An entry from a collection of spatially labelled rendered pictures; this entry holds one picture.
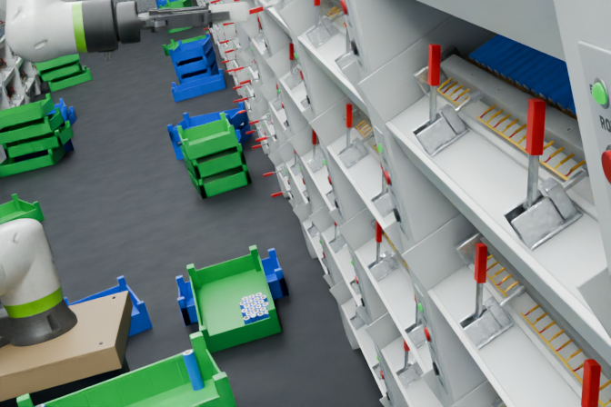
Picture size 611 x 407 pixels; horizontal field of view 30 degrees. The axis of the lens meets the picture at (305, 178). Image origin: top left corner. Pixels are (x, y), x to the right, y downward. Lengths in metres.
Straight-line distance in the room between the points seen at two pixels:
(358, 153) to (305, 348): 1.20
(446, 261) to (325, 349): 1.62
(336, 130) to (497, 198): 1.05
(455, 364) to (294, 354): 1.59
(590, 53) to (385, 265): 1.29
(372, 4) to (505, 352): 0.36
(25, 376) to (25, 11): 0.74
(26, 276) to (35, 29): 0.61
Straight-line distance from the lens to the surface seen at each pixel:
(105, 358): 2.33
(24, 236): 2.42
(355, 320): 2.56
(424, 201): 1.19
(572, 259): 0.71
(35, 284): 2.45
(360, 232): 1.93
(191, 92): 6.44
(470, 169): 0.92
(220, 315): 3.09
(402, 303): 1.66
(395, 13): 1.14
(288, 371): 2.76
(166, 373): 1.85
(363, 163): 1.69
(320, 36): 1.67
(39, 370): 2.35
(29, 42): 2.06
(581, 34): 0.52
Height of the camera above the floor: 1.16
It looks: 16 degrees down
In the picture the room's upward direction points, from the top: 15 degrees counter-clockwise
